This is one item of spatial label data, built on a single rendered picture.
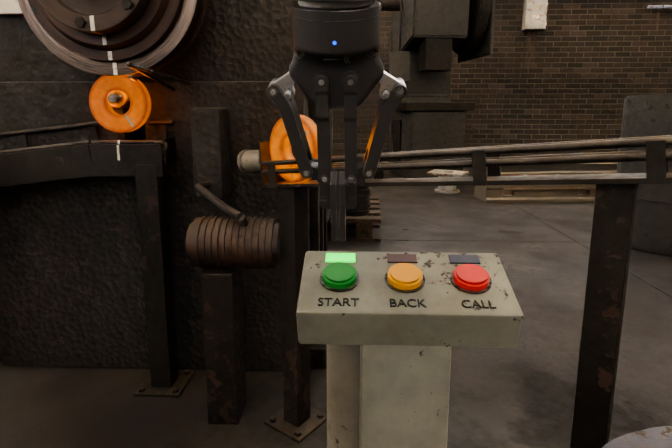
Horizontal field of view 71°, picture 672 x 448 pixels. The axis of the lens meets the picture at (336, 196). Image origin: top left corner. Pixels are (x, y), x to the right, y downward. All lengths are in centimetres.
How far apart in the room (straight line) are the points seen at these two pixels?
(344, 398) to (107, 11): 100
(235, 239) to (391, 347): 66
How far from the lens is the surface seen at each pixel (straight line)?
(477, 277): 56
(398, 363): 56
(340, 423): 78
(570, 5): 810
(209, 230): 116
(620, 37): 835
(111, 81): 138
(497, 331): 55
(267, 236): 112
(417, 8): 538
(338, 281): 53
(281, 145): 111
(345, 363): 72
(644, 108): 316
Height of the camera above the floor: 79
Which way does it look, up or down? 10 degrees down
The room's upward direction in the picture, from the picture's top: straight up
